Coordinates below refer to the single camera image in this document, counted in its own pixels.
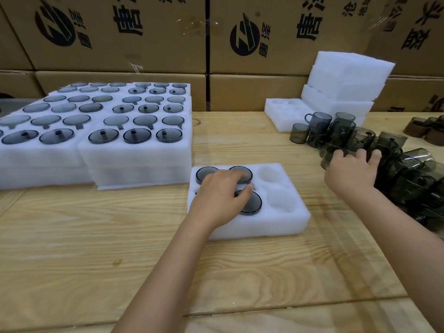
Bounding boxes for person's right hand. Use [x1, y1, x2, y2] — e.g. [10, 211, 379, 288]
[323, 148, 383, 198]

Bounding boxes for person's left hand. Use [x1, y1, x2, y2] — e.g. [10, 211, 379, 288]
[187, 168, 254, 234]

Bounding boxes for pile of smoky glass mugs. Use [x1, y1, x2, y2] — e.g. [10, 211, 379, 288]
[290, 111, 444, 240]

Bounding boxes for stack of white foam trays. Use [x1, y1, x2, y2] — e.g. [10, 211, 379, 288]
[264, 50, 396, 133]

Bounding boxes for person's right forearm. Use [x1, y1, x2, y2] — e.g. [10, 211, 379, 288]
[346, 185, 444, 333]

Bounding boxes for person's left forearm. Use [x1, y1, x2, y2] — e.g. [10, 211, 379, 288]
[111, 222, 216, 333]

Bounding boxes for stainless steel table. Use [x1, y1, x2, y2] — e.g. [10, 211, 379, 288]
[0, 98, 37, 111]

